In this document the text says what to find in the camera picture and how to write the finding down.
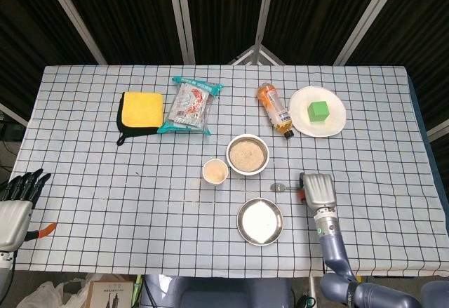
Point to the steel bowl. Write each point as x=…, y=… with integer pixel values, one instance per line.
x=245, y=173

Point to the white paper cup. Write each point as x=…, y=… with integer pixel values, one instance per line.
x=215, y=173

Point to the blue-grey robot torso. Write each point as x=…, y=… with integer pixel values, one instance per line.
x=210, y=292

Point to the clear snack packet teal ends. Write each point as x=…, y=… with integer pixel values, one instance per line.
x=189, y=104

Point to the silver metal stand foot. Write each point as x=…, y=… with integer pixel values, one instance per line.
x=243, y=57

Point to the round steel plate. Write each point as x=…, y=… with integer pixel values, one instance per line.
x=259, y=222

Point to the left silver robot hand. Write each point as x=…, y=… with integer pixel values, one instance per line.
x=14, y=220

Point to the green cube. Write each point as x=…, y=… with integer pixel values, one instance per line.
x=319, y=111

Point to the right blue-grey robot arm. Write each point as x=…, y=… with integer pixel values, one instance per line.
x=333, y=248

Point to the orange drink bottle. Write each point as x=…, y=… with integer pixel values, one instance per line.
x=275, y=106

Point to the white paper plate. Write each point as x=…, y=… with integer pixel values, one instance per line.
x=298, y=111

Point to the brown cardboard box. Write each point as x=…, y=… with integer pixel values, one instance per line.
x=108, y=297

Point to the clear plastic bag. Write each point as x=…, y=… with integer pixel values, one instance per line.
x=52, y=294

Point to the white checked tablecloth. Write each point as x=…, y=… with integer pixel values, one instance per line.
x=105, y=181

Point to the yellow and black cloth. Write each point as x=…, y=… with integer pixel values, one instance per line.
x=142, y=108

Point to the dark folding screen white frame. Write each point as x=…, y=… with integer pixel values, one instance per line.
x=224, y=13

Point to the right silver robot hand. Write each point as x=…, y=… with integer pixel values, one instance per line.
x=319, y=190

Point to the small metal spoon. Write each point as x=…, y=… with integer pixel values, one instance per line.
x=279, y=187

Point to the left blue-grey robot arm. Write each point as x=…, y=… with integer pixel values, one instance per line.
x=5, y=276

